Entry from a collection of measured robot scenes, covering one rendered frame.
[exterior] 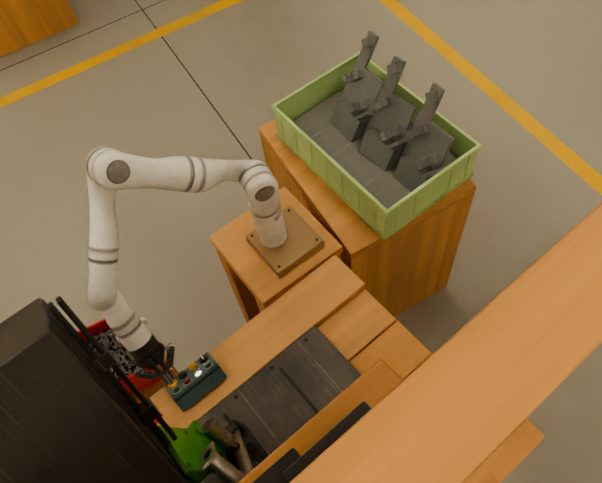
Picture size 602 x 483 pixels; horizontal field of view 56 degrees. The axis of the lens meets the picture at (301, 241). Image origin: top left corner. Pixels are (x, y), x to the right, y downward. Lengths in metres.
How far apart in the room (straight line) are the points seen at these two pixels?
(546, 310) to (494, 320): 0.05
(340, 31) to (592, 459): 2.78
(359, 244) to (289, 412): 0.63
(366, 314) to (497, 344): 1.17
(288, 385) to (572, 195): 2.01
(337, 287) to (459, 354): 1.20
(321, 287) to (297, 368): 0.26
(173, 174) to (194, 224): 1.60
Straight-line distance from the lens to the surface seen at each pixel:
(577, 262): 0.60
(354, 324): 1.68
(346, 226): 1.95
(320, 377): 1.61
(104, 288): 1.45
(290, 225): 1.85
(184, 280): 2.86
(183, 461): 1.22
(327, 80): 2.20
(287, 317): 1.68
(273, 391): 1.61
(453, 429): 0.51
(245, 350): 1.66
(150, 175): 1.40
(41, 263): 3.21
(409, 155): 1.97
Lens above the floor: 2.43
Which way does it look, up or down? 58 degrees down
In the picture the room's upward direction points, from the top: 9 degrees counter-clockwise
